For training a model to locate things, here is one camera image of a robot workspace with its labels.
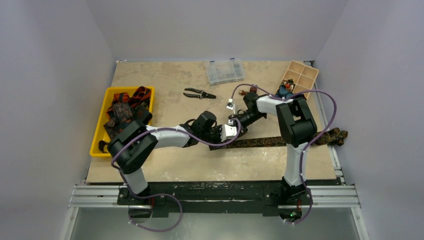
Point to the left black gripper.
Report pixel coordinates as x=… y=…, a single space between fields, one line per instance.
x=218 y=130

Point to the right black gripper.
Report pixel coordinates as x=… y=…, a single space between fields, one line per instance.
x=239 y=117

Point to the wooden compartment tray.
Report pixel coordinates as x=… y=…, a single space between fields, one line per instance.
x=299 y=77

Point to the dark brown patterned tie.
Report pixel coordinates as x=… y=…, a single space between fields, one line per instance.
x=333 y=137

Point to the yellow plastic bin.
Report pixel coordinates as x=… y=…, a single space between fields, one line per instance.
x=99 y=146

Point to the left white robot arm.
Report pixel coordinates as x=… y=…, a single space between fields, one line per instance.
x=134 y=144

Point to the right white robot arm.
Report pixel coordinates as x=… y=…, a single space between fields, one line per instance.
x=297 y=129

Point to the clear plastic organizer box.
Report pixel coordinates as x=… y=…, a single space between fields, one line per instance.
x=224 y=71

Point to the black tie orange hearts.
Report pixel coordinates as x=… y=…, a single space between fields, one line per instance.
x=142 y=114

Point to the orange black striped tie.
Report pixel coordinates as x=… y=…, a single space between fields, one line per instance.
x=135 y=96

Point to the brown floral tie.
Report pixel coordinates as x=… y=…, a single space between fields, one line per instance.
x=120 y=116

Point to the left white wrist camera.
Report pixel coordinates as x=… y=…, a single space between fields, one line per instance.
x=228 y=132

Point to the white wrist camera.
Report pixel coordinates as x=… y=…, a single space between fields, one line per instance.
x=231 y=106
x=228 y=132

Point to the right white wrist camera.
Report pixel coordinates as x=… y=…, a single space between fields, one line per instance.
x=231 y=106

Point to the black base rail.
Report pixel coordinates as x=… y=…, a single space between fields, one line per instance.
x=217 y=197

